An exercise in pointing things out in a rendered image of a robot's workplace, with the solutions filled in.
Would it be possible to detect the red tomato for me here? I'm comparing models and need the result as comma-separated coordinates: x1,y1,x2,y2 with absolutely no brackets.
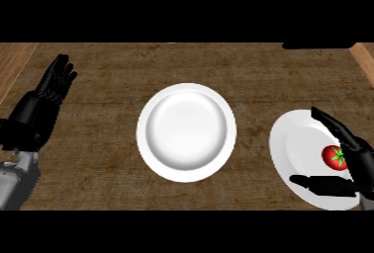
320,144,349,172

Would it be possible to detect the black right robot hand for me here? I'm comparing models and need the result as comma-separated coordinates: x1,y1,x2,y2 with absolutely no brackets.
289,106,374,201

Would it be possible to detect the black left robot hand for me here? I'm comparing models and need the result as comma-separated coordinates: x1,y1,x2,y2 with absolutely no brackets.
0,53,79,153

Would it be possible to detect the white oval plate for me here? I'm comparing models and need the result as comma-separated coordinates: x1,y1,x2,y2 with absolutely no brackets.
270,109,364,211
136,82,238,184

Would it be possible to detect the black appliance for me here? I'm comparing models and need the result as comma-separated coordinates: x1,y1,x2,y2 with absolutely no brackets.
281,42,360,50

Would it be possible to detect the brown placemat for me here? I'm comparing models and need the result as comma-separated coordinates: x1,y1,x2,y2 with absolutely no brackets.
0,42,374,211

